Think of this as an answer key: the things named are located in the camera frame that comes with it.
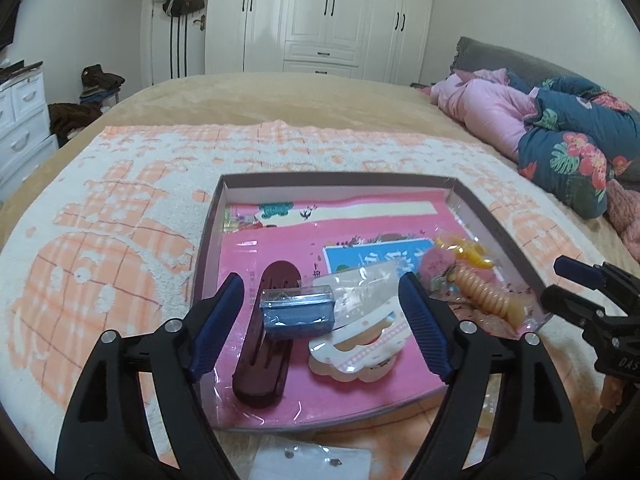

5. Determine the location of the pile of dark clothes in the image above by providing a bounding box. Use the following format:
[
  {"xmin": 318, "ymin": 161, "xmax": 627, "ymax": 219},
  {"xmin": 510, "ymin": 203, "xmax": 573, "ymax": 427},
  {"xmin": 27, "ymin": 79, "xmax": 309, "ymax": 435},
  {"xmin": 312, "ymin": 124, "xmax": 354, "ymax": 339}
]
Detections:
[{"xmin": 48, "ymin": 64, "xmax": 126, "ymax": 148}]

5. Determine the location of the brown cardboard box tray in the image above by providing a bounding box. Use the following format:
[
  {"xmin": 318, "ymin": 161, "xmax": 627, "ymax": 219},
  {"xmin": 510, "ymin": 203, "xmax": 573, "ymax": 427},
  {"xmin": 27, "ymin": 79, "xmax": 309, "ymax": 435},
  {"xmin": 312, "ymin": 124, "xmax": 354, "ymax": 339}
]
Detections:
[{"xmin": 194, "ymin": 172, "xmax": 547, "ymax": 431}]

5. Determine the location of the person's right hand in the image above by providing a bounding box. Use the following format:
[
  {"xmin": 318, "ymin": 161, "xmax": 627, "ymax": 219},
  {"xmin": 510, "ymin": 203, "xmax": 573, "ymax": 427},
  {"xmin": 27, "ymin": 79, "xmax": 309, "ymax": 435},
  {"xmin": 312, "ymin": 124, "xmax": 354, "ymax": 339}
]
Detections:
[{"xmin": 600, "ymin": 375, "xmax": 626, "ymax": 413}]

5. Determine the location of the white and orange blanket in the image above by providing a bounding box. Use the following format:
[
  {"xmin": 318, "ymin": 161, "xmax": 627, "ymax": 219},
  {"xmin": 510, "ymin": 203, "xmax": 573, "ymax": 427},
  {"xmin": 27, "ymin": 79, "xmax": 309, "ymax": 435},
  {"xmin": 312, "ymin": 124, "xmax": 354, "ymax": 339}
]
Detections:
[{"xmin": 0, "ymin": 119, "xmax": 616, "ymax": 480}]

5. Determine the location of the white door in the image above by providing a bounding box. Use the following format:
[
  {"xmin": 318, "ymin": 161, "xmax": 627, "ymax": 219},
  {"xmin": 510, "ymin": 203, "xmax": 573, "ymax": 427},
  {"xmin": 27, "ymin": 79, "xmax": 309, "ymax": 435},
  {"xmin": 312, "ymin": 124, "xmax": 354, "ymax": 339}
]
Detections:
[{"xmin": 140, "ymin": 0, "xmax": 207, "ymax": 87}]

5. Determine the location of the white drawer cabinet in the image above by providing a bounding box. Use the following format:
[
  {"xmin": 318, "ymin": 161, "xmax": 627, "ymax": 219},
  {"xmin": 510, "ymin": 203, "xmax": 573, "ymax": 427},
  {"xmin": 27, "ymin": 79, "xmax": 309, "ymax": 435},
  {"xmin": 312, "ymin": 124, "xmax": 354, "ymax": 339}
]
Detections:
[{"xmin": 0, "ymin": 62, "xmax": 58, "ymax": 204}]

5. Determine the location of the clear plastic bag with card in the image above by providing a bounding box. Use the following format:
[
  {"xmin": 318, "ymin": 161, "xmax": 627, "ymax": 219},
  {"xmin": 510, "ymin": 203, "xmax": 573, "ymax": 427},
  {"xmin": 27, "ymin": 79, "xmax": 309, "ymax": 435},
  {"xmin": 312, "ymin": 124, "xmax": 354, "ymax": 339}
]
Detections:
[{"xmin": 302, "ymin": 260, "xmax": 409, "ymax": 330}]

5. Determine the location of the earring card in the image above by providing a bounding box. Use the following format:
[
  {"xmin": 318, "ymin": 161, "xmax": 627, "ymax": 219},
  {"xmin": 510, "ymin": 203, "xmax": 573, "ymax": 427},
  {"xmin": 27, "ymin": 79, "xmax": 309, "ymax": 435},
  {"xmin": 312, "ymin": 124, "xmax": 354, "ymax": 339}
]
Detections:
[{"xmin": 248, "ymin": 438, "xmax": 372, "ymax": 480}]

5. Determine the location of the maroon hair clip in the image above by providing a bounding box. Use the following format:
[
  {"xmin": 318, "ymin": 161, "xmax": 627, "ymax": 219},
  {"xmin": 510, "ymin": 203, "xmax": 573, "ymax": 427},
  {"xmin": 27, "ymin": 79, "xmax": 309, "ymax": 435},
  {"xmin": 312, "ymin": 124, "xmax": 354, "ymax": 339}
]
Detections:
[{"xmin": 232, "ymin": 261, "xmax": 302, "ymax": 410}]

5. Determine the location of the grey headboard cushion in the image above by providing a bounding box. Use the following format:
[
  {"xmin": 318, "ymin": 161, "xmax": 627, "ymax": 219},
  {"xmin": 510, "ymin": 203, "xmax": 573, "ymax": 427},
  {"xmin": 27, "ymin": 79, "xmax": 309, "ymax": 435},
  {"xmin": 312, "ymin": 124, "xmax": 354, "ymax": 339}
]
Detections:
[{"xmin": 448, "ymin": 37, "xmax": 617, "ymax": 98}]

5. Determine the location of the floral blue quilt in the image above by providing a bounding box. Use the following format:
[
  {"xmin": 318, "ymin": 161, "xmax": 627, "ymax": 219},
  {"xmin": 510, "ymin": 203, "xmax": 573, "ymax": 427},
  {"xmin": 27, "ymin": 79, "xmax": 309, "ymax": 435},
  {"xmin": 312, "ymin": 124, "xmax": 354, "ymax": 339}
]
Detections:
[{"xmin": 518, "ymin": 76, "xmax": 639, "ymax": 220}]

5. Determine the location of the pink fluffy hair clip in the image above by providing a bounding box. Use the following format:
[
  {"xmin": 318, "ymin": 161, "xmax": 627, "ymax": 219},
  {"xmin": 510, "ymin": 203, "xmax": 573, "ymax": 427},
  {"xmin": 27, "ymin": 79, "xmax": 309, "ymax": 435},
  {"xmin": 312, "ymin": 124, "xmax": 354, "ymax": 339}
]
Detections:
[{"xmin": 418, "ymin": 246, "xmax": 456, "ymax": 292}]

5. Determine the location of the orange spiral hair tie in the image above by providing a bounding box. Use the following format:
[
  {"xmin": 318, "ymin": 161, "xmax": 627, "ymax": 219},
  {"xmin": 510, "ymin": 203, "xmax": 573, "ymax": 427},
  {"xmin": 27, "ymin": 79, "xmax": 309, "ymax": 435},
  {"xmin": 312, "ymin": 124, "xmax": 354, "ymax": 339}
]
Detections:
[{"xmin": 451, "ymin": 263, "xmax": 532, "ymax": 328}]

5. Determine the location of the black wall television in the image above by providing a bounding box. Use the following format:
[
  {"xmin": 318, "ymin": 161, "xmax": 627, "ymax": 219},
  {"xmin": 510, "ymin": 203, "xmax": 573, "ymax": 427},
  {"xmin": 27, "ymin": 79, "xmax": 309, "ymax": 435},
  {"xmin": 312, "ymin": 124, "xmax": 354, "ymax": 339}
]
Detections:
[{"xmin": 0, "ymin": 0, "xmax": 21, "ymax": 50}]

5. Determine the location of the tan bed cover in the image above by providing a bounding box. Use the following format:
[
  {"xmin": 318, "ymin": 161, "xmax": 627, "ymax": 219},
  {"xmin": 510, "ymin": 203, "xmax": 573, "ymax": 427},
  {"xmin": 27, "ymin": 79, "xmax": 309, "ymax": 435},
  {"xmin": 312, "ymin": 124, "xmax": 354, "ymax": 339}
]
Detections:
[{"xmin": 0, "ymin": 71, "xmax": 640, "ymax": 271}]

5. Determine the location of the pink quilt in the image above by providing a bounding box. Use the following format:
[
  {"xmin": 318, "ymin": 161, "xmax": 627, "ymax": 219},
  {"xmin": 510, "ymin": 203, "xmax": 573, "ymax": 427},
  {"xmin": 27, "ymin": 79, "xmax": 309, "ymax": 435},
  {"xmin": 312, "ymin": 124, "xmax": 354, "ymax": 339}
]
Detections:
[{"xmin": 428, "ymin": 68, "xmax": 537, "ymax": 162}]

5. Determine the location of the cream claw hair clip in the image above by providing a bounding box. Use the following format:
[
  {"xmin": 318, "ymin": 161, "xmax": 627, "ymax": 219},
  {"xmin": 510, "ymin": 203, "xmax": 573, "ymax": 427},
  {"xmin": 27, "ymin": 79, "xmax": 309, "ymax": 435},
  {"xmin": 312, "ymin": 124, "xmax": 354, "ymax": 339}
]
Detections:
[{"xmin": 308, "ymin": 296, "xmax": 411, "ymax": 384}]

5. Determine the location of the clear box of earrings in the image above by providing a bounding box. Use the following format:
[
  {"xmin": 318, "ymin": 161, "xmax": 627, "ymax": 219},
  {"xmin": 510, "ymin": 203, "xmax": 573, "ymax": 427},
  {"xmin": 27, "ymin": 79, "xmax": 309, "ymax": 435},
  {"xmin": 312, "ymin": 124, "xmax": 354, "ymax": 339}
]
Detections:
[{"xmin": 258, "ymin": 285, "xmax": 335, "ymax": 340}]

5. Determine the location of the white wardrobe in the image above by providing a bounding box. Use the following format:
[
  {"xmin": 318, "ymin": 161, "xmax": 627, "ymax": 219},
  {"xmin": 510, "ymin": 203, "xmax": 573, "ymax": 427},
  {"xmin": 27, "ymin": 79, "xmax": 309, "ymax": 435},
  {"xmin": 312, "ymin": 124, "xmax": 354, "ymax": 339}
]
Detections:
[{"xmin": 204, "ymin": 0, "xmax": 433, "ymax": 86}]

